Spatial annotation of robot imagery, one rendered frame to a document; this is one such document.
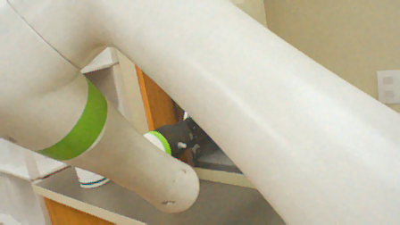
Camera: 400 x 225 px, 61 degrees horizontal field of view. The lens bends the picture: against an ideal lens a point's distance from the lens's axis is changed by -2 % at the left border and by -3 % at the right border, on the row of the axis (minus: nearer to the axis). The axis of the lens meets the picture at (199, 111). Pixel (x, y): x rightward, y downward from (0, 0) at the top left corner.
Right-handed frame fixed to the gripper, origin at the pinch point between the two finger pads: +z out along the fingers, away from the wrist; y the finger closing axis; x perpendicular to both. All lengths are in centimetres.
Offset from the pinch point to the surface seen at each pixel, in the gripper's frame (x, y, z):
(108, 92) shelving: 122, -1, 47
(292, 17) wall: -5, 24, 49
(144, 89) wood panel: 26.8, 10.1, -3.6
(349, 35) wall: -25, 15, 49
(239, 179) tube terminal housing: 0.7, -23.6, 5.5
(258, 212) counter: -12.7, -26.1, -6.1
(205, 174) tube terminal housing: 15.1, -23.5, 5.5
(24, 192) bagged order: 146, -46, -10
